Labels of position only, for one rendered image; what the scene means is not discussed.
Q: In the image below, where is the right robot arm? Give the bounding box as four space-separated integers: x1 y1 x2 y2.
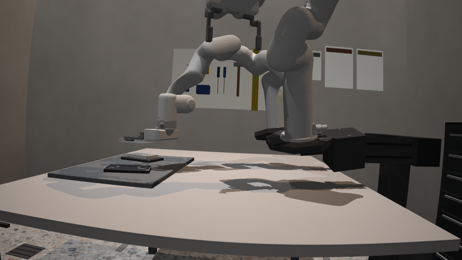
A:
157 35 284 129

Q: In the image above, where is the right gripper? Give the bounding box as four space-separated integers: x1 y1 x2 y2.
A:
124 128 179 142

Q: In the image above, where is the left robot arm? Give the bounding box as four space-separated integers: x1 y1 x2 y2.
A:
266 0 339 143

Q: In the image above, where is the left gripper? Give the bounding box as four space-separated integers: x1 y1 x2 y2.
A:
204 0 262 51

